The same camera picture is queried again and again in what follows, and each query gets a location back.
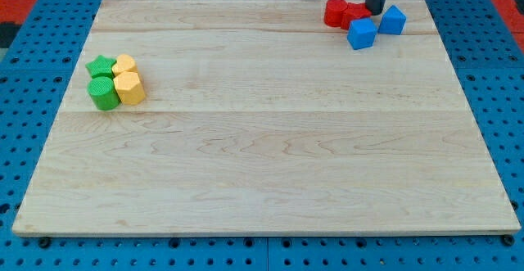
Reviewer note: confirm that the yellow heart block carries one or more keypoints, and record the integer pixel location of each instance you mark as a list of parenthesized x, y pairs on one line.
[(124, 63)]

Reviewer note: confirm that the blue triangular block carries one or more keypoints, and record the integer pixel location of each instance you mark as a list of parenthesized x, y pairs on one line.
[(393, 21)]

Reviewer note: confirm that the green cylinder block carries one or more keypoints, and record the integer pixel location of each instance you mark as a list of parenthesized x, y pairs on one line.
[(103, 94)]

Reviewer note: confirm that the yellow hexagon block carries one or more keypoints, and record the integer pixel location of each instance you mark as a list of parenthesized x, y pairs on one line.
[(129, 88)]

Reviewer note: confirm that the blue perforated metal base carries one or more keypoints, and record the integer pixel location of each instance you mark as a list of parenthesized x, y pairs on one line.
[(34, 75)]

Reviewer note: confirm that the light wooden board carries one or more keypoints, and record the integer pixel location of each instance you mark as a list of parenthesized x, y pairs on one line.
[(261, 121)]

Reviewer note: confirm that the green star block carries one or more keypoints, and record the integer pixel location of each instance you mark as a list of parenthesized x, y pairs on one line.
[(101, 67)]

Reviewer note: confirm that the red cylinder block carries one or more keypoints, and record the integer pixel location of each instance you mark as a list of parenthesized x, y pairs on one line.
[(334, 11)]

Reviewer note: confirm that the red star block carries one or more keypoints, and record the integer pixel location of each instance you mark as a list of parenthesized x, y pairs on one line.
[(354, 11)]

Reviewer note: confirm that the blue cube block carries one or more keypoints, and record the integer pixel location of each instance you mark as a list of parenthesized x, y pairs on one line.
[(362, 33)]

